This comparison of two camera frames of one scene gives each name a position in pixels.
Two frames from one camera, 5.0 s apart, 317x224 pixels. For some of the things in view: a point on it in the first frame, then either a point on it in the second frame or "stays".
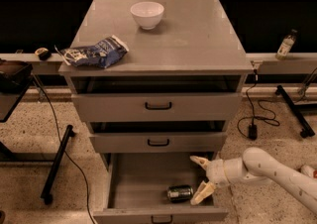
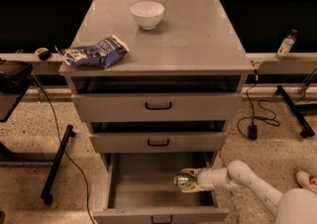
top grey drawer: (158, 107) stays
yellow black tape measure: (44, 54) stays
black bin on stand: (14, 75) stays
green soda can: (179, 192) → (183, 179)
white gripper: (216, 170) → (205, 178)
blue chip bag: (106, 54) stays
